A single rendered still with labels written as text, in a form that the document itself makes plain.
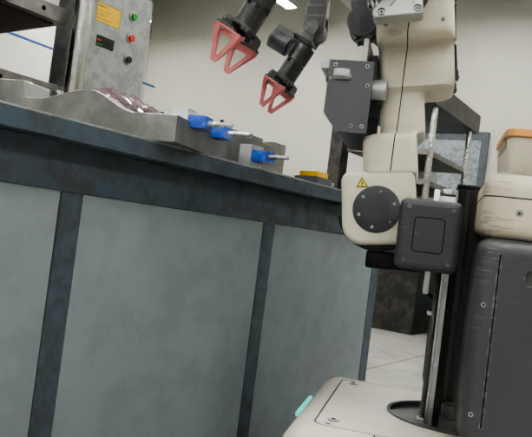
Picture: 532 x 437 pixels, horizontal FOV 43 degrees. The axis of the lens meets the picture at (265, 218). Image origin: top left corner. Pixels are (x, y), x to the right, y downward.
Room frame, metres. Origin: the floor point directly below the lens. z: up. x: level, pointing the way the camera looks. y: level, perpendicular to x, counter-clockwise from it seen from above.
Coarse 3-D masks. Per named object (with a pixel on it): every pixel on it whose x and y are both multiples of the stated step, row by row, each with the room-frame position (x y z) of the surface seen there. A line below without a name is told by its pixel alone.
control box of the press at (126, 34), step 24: (72, 0) 2.35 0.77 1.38; (96, 0) 2.33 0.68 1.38; (120, 0) 2.41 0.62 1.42; (144, 0) 2.50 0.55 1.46; (96, 24) 2.34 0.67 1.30; (120, 24) 2.43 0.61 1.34; (144, 24) 2.52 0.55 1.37; (96, 48) 2.35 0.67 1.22; (120, 48) 2.44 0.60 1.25; (144, 48) 2.53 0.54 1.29; (96, 72) 2.36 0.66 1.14; (120, 72) 2.45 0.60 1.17
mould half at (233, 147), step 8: (232, 128) 1.64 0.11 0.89; (232, 136) 1.65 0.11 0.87; (256, 136) 1.72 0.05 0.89; (232, 144) 1.65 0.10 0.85; (256, 144) 1.73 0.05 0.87; (280, 144) 1.81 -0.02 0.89; (232, 152) 1.65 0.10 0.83; (272, 152) 1.78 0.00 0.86; (280, 152) 1.82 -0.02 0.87; (280, 160) 1.82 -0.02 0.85; (264, 168) 1.76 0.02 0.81; (272, 168) 1.79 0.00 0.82; (280, 168) 1.82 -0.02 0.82
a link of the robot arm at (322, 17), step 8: (312, 0) 1.82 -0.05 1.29; (320, 0) 1.81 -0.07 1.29; (328, 0) 1.83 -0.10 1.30; (312, 8) 1.81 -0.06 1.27; (320, 8) 1.81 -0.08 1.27; (328, 8) 1.83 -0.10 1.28; (312, 16) 1.81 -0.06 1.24; (320, 16) 1.81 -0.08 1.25; (328, 16) 1.85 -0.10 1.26; (304, 24) 1.82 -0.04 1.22; (320, 24) 1.80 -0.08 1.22; (328, 24) 1.86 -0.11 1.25; (320, 32) 1.80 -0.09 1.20; (312, 40) 1.83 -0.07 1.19; (320, 40) 1.84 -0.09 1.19
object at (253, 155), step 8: (240, 144) 1.64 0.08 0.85; (248, 144) 1.63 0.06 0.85; (240, 152) 1.64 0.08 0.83; (248, 152) 1.62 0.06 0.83; (256, 152) 1.61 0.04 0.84; (264, 152) 1.60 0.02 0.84; (240, 160) 1.64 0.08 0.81; (248, 160) 1.62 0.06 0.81; (256, 160) 1.61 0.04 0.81; (264, 160) 1.60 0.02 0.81; (272, 160) 1.63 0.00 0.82
